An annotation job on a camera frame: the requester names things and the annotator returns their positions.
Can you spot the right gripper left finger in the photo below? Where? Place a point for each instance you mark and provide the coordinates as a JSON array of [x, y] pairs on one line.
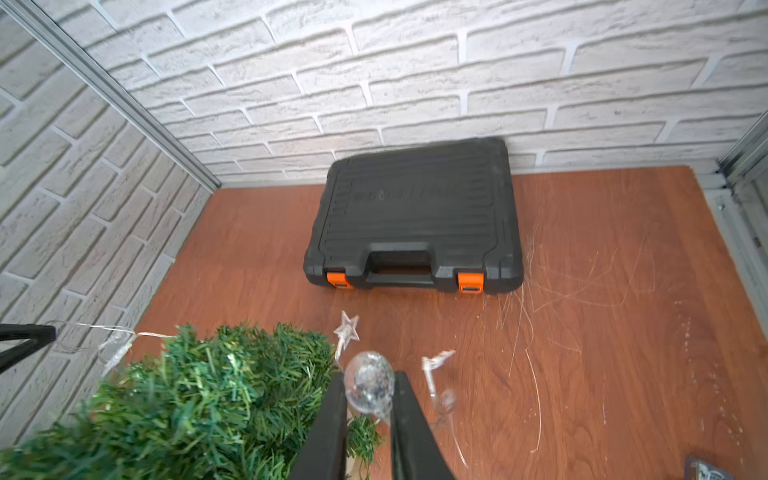
[[323, 455]]

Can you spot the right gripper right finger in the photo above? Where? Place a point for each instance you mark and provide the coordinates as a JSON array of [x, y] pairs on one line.
[[415, 454]]

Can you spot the black plastic tool case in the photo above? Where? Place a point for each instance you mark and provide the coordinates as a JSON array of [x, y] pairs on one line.
[[440, 216]]

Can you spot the clear battery box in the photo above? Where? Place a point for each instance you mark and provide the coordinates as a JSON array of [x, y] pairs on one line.
[[697, 469]]

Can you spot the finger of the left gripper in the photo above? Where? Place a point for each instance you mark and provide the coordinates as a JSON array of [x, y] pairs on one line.
[[29, 339]]

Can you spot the small green christmas tree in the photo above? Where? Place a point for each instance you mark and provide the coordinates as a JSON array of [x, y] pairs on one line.
[[237, 405]]

